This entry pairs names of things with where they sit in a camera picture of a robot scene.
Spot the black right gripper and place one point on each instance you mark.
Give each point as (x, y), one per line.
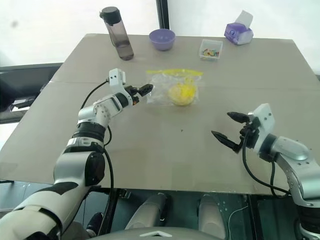
(251, 136)

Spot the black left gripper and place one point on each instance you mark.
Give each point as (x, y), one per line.
(133, 94)

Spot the clear zip bag yellow seal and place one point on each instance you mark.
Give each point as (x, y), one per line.
(160, 85)

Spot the yellow pineapple bun toy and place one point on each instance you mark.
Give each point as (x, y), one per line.
(182, 95)

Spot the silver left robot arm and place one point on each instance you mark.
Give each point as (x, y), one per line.
(82, 162)

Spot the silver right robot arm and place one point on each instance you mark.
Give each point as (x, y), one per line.
(292, 148)

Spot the purple bowl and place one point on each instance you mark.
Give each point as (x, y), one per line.
(162, 40)

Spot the smoky water bottle black cap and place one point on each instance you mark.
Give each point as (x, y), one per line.
(120, 37)

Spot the clear box colourful small items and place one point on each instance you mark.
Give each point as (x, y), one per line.
(210, 51)

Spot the grey rounded shell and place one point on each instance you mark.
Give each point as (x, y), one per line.
(147, 212)
(211, 215)

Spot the black table leg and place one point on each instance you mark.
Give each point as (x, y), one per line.
(252, 217)
(111, 210)

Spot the purple white tissue pack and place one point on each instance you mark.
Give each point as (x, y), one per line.
(236, 33)

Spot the black device white label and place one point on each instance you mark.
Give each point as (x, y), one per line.
(22, 103)

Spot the dark side desk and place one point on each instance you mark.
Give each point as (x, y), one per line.
(20, 77)

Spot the grey curved panel white chevron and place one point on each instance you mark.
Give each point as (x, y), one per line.
(155, 234)

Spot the dark shoe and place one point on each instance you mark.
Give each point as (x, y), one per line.
(95, 223)

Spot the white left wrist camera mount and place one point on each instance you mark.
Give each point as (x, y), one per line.
(116, 76)

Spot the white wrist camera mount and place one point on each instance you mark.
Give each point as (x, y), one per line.
(116, 76)
(265, 117)

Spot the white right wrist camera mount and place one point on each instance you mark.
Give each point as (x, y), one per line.
(265, 117)

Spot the dark window frame post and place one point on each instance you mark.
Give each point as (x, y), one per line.
(163, 13)

